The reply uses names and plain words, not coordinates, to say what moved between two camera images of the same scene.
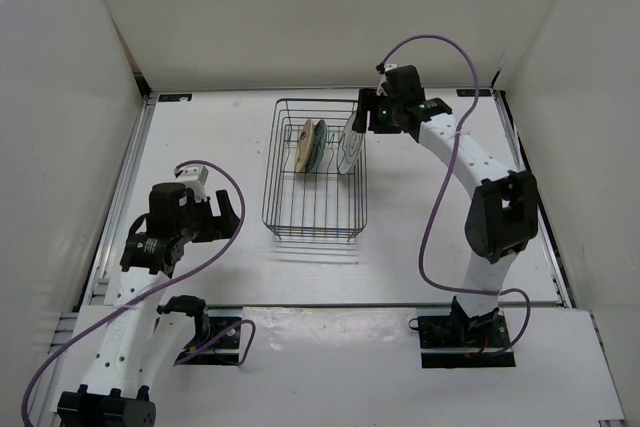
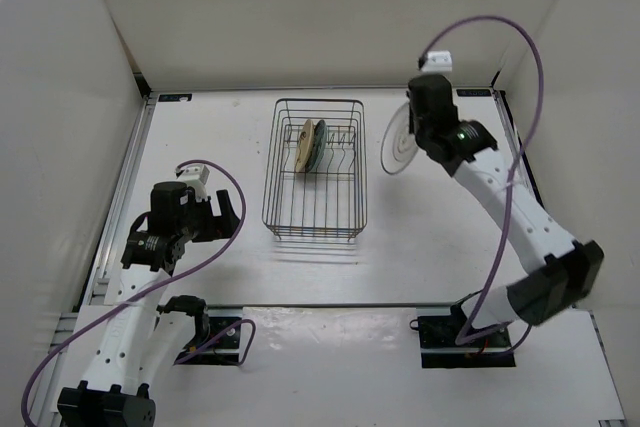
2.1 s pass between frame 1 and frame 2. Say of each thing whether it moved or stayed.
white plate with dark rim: moved
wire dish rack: stayed
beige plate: stayed
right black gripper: moved
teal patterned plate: stayed
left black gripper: stayed
